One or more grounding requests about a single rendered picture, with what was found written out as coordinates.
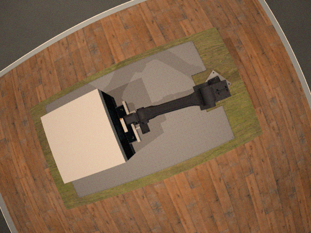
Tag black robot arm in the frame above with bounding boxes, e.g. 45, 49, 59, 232
123, 76, 231, 134

